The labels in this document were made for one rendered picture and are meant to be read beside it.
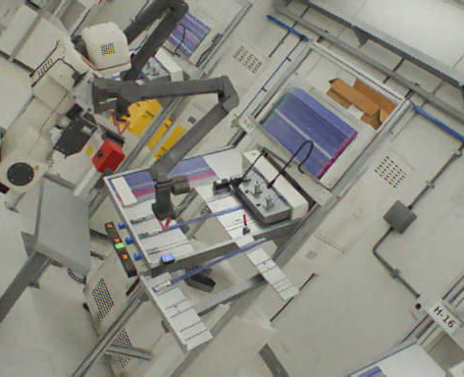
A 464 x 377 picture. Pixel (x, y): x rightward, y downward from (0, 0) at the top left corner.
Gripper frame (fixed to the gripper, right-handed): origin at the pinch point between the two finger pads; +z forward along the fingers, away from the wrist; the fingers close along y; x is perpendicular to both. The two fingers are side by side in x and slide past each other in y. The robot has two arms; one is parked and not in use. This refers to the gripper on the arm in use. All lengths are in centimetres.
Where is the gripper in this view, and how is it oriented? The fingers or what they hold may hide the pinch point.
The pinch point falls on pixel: (165, 228)
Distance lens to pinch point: 213.1
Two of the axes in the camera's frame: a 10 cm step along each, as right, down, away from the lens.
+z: -0.2, 8.2, 5.7
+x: -9.0, 2.4, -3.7
